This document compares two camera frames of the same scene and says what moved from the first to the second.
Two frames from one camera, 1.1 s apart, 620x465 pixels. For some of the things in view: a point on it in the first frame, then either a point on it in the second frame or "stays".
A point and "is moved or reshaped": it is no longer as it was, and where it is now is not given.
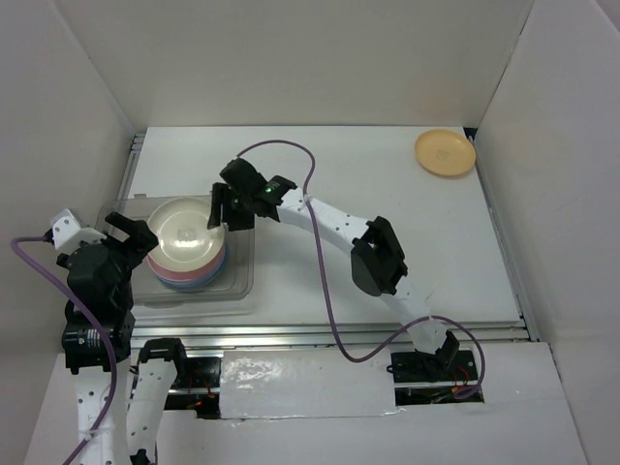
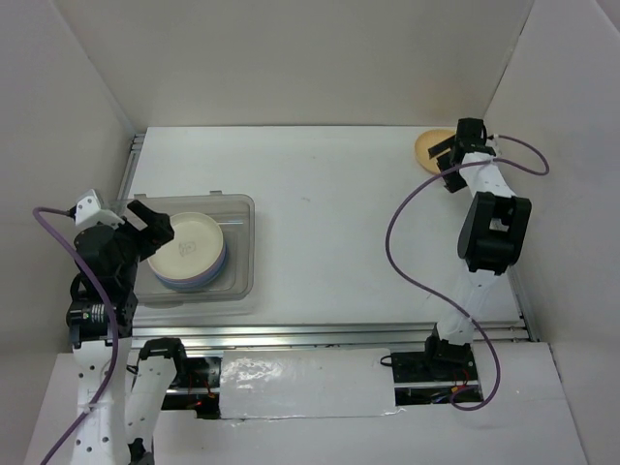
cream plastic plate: x=185 y=243 is moved or reshaped
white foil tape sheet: x=290 y=384 stays
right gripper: x=214 y=220 to x=454 y=182
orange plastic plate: x=445 y=153 stays
